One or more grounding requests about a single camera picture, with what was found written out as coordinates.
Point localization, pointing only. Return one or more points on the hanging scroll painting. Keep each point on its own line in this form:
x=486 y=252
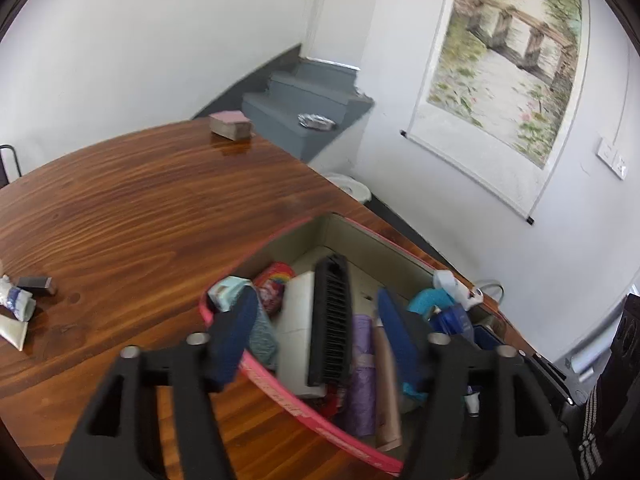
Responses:
x=500 y=91

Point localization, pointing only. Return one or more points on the red storage box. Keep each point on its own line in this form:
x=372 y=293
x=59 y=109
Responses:
x=373 y=262

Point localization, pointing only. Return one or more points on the small red box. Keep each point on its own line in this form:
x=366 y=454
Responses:
x=270 y=284

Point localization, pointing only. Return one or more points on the dark blue tube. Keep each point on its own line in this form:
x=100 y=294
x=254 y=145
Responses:
x=452 y=321

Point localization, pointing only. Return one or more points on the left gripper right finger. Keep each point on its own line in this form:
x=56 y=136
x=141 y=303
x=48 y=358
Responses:
x=485 y=415

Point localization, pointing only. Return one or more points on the blue white cream tube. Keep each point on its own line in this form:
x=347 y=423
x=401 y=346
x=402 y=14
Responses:
x=18 y=301

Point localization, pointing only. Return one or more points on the grey staircase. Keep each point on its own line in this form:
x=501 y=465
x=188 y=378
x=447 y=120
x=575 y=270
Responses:
x=274 y=94

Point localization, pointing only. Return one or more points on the black flat case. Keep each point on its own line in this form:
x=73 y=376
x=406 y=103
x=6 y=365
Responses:
x=37 y=285

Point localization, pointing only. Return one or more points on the black comb brush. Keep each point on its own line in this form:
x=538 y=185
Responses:
x=330 y=347

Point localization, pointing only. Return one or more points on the teal Curel drawstring pouch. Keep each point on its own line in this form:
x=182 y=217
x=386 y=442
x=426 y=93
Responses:
x=447 y=290

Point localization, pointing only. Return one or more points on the mint green small box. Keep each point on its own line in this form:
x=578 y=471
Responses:
x=263 y=344

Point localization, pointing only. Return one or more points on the purple trash bag roll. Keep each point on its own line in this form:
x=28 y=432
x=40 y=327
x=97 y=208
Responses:
x=360 y=417

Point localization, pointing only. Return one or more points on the white plastic bucket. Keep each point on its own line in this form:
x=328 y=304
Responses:
x=352 y=187

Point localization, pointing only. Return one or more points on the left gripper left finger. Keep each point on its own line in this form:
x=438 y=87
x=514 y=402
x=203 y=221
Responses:
x=149 y=398

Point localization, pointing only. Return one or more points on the card deck on table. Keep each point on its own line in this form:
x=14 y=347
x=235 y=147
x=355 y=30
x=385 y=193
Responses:
x=230 y=124

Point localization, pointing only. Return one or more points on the foil tray on stairs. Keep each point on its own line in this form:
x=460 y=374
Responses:
x=316 y=122

